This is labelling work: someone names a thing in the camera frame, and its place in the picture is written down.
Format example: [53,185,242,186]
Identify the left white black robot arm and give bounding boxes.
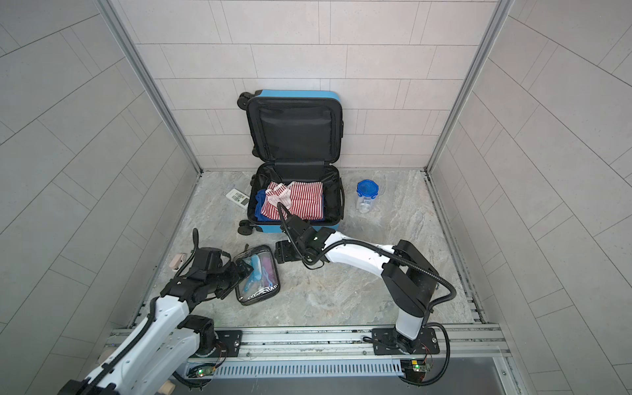
[60,247,253,394]

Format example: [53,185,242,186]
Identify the clear jar with blue lid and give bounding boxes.
[356,179,380,214]

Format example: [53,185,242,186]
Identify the beige cylinder handle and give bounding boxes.
[156,380,176,395]

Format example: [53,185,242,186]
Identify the small pink object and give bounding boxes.
[169,253,188,272]

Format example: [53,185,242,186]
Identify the clear toiletry pouch black trim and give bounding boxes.
[235,245,281,306]

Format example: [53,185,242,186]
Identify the red white striped garment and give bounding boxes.
[262,181,324,222]

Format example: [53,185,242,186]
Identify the blue shirt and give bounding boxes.
[254,189,272,222]

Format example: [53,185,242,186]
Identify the left circuit board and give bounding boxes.
[188,364,217,379]

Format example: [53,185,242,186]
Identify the right circuit board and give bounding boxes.
[400,359,432,383]

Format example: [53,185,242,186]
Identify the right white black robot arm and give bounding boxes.
[281,216,457,355]

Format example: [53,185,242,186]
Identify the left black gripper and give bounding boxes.
[206,257,257,296]

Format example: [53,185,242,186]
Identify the white remote control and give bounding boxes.
[226,189,250,208]

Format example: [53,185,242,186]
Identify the blue suitcase with black lining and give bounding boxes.
[237,90,345,235]

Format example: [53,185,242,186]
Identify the circuit board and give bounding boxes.
[400,359,432,383]
[188,364,217,379]

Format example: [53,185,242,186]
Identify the aluminium mounting rail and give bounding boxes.
[105,324,510,364]

